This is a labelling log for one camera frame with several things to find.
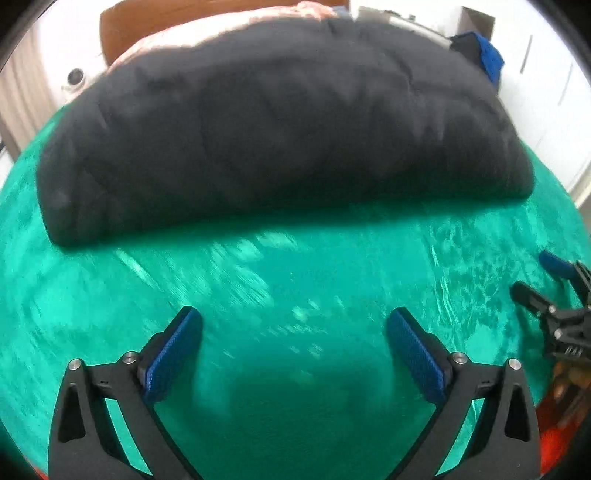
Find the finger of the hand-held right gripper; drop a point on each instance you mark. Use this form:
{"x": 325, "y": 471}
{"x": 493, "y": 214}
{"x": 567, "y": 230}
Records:
{"x": 557, "y": 265}
{"x": 531, "y": 297}

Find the dark hanging coat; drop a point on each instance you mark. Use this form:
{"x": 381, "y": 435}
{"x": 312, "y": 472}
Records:
{"x": 466, "y": 46}

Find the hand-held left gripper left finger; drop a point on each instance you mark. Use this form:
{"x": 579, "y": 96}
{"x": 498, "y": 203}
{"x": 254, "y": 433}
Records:
{"x": 173, "y": 355}

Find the orange fluffy clothing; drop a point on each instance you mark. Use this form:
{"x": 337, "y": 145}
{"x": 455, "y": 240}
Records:
{"x": 561, "y": 447}

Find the white desk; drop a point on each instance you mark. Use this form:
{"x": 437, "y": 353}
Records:
{"x": 401, "y": 23}

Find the white wardrobe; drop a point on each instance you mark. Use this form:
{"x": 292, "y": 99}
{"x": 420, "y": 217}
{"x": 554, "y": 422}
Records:
{"x": 545, "y": 83}

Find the green blanket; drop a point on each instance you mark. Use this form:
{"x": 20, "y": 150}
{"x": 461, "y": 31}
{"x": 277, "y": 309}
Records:
{"x": 295, "y": 300}

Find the blue garment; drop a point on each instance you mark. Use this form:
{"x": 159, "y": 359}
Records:
{"x": 490, "y": 57}

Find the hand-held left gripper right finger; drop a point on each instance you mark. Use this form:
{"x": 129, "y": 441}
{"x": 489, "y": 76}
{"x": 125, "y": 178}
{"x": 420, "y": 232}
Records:
{"x": 415, "y": 355}

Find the person's right hand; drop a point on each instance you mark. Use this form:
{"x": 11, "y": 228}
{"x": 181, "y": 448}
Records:
{"x": 572, "y": 383}

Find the white desk fan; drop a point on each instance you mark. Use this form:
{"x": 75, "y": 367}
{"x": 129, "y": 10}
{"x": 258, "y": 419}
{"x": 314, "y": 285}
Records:
{"x": 75, "y": 79}

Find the pink striped bed sheet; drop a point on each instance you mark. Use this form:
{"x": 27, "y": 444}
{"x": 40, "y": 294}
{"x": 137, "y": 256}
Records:
{"x": 184, "y": 34}

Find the black puffer jacket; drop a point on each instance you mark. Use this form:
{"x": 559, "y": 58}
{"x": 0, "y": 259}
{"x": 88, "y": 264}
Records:
{"x": 286, "y": 138}

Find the beige curtain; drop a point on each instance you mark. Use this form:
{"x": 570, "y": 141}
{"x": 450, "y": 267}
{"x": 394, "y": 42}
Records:
{"x": 23, "y": 101}

